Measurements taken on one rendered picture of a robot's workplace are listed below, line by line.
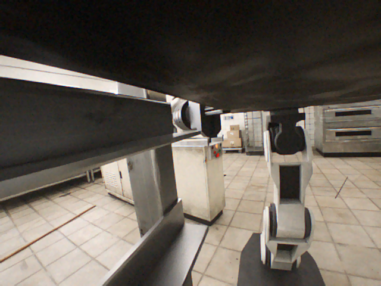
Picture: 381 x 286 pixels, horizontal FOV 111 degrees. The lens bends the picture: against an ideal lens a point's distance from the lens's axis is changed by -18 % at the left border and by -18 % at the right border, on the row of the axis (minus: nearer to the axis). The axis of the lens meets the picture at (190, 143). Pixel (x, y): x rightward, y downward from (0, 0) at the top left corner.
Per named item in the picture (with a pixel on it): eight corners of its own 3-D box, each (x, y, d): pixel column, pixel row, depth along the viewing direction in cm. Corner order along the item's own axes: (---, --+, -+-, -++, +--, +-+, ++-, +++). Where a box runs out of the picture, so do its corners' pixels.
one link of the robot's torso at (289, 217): (265, 227, 73) (262, 132, 76) (304, 229, 66) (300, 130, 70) (268, 243, 59) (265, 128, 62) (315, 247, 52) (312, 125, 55)
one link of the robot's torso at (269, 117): (265, 145, 88) (264, 114, 86) (289, 144, 83) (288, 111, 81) (271, 157, 62) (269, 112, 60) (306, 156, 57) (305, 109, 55)
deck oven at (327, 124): (323, 159, 321) (320, 67, 298) (312, 149, 424) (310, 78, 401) (409, 159, 243) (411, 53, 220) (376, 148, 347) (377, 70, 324)
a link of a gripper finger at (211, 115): (233, 108, 32) (216, 111, 37) (219, 109, 31) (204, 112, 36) (233, 116, 32) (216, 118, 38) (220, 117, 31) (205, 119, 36)
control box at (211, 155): (208, 159, 149) (206, 145, 147) (219, 154, 167) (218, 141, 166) (211, 160, 146) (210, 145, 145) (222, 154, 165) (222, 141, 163)
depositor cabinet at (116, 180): (106, 195, 260) (97, 147, 250) (140, 182, 315) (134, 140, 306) (152, 218, 181) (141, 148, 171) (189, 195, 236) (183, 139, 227)
